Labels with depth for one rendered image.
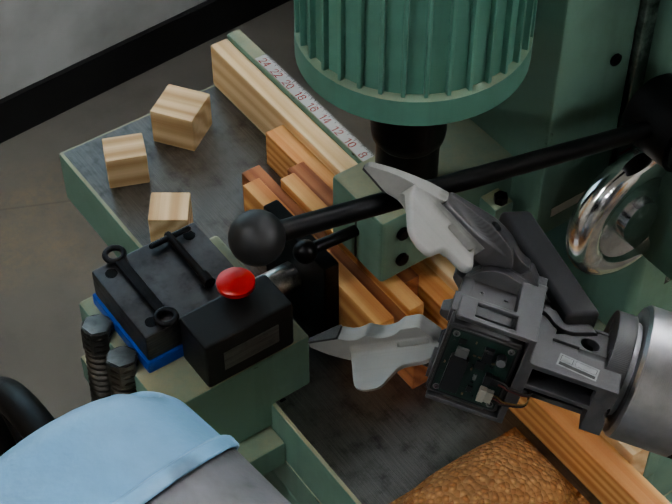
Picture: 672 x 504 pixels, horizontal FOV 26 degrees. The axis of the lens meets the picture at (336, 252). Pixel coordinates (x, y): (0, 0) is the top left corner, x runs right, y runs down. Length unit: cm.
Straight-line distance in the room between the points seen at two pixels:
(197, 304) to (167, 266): 5
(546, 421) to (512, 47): 30
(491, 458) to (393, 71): 31
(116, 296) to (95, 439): 71
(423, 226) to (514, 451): 29
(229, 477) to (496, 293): 52
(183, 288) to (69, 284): 139
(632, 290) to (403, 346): 39
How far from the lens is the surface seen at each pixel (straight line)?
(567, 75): 112
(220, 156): 140
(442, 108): 102
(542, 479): 113
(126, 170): 136
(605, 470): 113
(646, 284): 134
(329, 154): 132
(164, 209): 129
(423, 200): 92
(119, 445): 44
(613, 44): 114
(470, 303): 90
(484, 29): 100
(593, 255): 117
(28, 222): 265
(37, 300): 252
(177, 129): 140
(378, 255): 117
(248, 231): 86
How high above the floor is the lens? 185
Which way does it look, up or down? 47 degrees down
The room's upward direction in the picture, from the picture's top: straight up
